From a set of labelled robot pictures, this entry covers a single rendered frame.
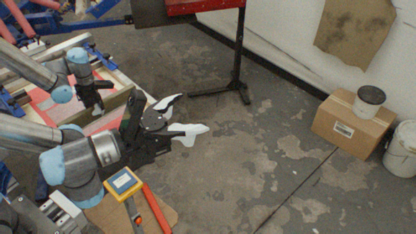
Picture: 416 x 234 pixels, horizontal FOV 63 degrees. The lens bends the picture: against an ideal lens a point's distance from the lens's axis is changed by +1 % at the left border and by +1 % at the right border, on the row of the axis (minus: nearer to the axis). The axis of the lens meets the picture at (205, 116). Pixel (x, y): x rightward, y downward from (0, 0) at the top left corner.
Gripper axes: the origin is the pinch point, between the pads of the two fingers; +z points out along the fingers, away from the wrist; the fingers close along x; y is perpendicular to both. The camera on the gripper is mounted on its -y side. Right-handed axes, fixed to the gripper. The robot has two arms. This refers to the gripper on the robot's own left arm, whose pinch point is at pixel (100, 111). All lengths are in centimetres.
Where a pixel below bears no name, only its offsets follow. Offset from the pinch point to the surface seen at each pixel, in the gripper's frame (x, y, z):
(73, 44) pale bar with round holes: -68, -21, 6
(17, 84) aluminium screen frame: -61, 19, 11
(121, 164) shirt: 4.3, -0.1, 40.3
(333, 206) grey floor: 93, -110, 109
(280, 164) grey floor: 44, -112, 109
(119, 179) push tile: 30.5, 12.3, 12.4
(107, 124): -2.8, -2.1, 13.8
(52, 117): -27.2, 15.8, 13.9
